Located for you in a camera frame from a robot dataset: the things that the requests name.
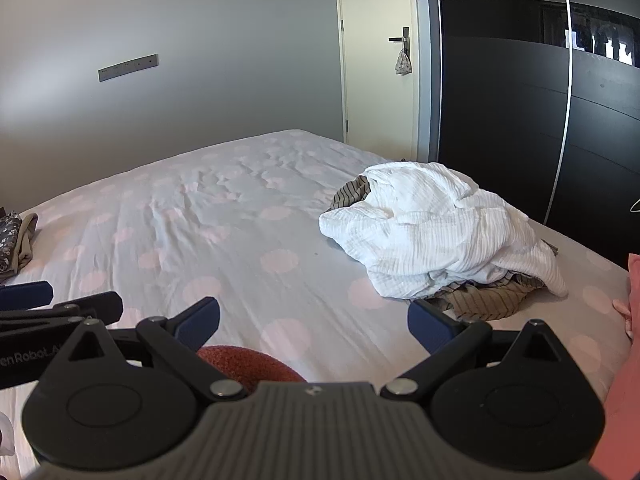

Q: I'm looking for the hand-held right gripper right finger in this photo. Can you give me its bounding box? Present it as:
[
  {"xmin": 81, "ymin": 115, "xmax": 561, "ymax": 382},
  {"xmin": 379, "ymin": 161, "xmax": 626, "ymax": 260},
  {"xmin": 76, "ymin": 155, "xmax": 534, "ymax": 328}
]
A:
[{"xmin": 380, "ymin": 302, "xmax": 576, "ymax": 401}]

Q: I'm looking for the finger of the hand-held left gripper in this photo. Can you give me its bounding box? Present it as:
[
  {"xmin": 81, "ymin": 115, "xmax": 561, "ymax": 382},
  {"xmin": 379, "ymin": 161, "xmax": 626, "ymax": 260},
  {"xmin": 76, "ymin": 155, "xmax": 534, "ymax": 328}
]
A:
[
  {"xmin": 0, "ymin": 281, "xmax": 54, "ymax": 313},
  {"xmin": 0, "ymin": 291, "xmax": 124, "ymax": 333}
]

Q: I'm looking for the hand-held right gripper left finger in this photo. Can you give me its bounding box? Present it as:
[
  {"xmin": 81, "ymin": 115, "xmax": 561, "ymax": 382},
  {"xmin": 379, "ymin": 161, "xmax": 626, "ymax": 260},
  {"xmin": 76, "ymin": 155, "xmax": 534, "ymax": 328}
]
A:
[{"xmin": 50, "ymin": 297, "xmax": 248, "ymax": 401}]

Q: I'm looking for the white muslin cloth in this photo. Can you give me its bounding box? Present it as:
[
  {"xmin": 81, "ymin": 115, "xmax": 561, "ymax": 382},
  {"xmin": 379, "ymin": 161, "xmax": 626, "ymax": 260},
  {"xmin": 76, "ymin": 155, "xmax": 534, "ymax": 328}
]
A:
[{"xmin": 319, "ymin": 160, "xmax": 570, "ymax": 298}]

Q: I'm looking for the folded beige garment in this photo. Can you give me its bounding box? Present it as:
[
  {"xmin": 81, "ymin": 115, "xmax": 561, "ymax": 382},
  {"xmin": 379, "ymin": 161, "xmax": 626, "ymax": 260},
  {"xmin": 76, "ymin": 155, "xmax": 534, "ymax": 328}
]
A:
[{"xmin": 0, "ymin": 212, "xmax": 40, "ymax": 283}]

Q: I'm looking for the striped brown garment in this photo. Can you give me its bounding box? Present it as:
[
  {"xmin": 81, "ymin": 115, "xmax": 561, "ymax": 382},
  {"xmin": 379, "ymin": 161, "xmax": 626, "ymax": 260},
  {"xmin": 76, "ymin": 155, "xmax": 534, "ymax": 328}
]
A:
[{"xmin": 327, "ymin": 175, "xmax": 558, "ymax": 321}]

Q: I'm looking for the folded dark floral garment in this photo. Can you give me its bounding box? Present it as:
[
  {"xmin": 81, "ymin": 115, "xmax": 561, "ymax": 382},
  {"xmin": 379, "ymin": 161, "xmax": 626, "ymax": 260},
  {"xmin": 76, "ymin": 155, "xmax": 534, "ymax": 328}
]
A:
[{"xmin": 0, "ymin": 207, "xmax": 22, "ymax": 241}]

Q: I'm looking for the polka dot bed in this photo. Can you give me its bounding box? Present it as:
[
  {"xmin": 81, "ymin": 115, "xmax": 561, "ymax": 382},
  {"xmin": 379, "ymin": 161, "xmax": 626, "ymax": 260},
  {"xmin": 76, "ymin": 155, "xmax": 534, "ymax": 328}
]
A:
[{"xmin": 0, "ymin": 129, "xmax": 633, "ymax": 480}]

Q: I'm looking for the pink cloth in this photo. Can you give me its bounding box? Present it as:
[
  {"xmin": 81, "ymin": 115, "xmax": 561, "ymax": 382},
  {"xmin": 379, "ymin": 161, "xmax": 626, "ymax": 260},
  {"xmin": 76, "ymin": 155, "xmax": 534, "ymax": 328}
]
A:
[{"xmin": 590, "ymin": 252, "xmax": 640, "ymax": 480}]

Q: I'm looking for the white door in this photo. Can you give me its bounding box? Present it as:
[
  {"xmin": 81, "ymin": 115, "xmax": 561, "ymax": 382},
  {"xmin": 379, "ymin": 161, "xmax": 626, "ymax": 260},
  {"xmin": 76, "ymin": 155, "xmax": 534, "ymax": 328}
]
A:
[{"xmin": 334, "ymin": 0, "xmax": 441, "ymax": 163}]

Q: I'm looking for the black wardrobe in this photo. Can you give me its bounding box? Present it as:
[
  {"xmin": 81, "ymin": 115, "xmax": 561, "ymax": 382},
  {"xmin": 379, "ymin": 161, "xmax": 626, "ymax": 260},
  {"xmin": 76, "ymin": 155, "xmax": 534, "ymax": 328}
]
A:
[{"xmin": 435, "ymin": 0, "xmax": 640, "ymax": 271}]

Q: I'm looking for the grey wall switch panel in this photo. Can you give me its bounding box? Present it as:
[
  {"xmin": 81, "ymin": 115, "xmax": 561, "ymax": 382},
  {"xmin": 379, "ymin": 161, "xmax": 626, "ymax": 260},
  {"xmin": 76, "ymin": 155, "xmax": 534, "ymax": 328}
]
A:
[{"xmin": 97, "ymin": 53, "xmax": 160, "ymax": 82}]

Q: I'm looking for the black door handle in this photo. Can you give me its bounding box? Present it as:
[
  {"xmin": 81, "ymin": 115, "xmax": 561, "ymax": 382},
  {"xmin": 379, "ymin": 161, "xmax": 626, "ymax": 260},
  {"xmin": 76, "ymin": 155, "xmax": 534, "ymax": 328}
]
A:
[{"xmin": 387, "ymin": 26, "xmax": 412, "ymax": 56}]

